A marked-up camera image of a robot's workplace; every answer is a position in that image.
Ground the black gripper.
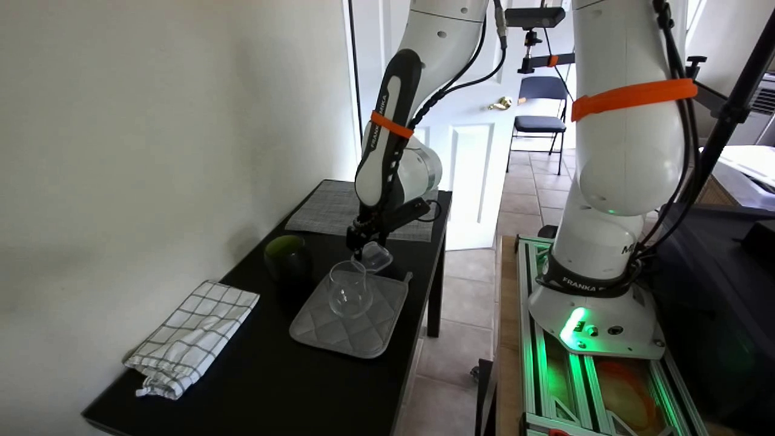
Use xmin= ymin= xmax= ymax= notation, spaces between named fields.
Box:
xmin=346 ymin=199 xmax=430 ymax=251

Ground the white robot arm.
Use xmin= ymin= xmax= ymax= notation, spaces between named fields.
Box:
xmin=346 ymin=0 xmax=698 ymax=359

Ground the grey woven placemat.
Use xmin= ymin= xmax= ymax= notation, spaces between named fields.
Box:
xmin=282 ymin=177 xmax=441 ymax=245

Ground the clear glass bowl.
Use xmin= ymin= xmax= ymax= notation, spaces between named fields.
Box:
xmin=327 ymin=259 xmax=372 ymax=316

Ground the green round cup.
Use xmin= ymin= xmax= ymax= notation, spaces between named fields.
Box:
xmin=264 ymin=234 xmax=312 ymax=285

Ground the black side table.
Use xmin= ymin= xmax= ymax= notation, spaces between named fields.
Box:
xmin=82 ymin=190 xmax=452 ymax=436

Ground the blue folding chair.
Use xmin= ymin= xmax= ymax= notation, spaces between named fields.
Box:
xmin=510 ymin=74 xmax=568 ymax=164

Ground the white checkered dish towel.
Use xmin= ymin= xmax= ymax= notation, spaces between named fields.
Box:
xmin=124 ymin=280 xmax=262 ymax=398

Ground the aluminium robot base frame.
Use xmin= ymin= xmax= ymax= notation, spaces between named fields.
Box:
xmin=515 ymin=237 xmax=710 ymax=436

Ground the black camera on stand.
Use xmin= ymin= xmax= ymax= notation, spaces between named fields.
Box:
xmin=505 ymin=6 xmax=567 ymax=48

